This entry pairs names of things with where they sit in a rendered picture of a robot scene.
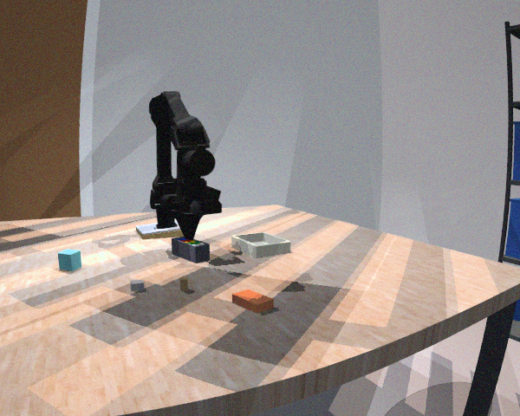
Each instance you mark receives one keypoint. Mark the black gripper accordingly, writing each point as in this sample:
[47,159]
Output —
[188,204]

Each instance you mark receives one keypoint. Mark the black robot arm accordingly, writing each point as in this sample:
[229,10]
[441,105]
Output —
[188,136]

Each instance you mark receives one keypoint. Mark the teal cube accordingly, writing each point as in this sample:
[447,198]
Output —
[69,260]

